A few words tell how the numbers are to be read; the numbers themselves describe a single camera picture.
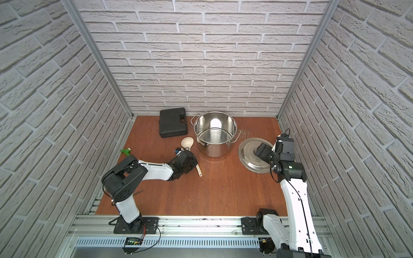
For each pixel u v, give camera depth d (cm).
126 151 98
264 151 66
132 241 72
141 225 67
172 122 110
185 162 73
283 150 53
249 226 74
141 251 68
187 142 102
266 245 70
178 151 87
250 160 95
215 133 107
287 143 53
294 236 38
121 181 48
